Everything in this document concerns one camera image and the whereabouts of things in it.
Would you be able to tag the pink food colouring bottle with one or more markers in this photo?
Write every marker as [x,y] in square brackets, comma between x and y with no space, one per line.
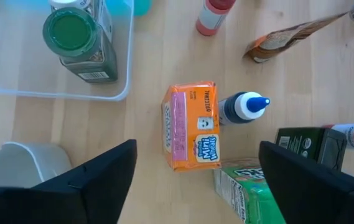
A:
[214,18]

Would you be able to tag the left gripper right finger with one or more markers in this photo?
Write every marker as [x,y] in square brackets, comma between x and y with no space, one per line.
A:
[313,199]

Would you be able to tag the green Apple Jacks box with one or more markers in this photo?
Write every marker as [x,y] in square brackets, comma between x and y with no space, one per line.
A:
[245,199]

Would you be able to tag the green-lid spice jar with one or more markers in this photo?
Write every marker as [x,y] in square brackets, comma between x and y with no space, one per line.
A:
[71,32]

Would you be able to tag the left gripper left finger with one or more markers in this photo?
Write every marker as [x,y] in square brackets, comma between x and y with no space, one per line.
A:
[71,202]

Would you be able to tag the orange Mini Wheats box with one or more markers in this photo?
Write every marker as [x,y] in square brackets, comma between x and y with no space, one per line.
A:
[192,124]

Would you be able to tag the white-lid spice jar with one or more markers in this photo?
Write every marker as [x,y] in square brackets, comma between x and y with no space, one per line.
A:
[102,18]

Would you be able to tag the blue food colouring bottle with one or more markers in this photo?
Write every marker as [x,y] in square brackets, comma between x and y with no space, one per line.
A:
[235,109]

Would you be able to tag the teal plastic tray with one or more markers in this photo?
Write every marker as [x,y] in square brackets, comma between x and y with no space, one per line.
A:
[139,6]

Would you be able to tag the clear plastic container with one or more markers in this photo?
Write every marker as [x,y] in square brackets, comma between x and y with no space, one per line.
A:
[8,62]

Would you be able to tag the grey plastic bin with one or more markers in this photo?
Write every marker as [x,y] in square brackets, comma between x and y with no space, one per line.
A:
[18,165]

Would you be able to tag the dark green small box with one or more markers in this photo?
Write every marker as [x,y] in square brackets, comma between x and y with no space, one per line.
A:
[313,143]

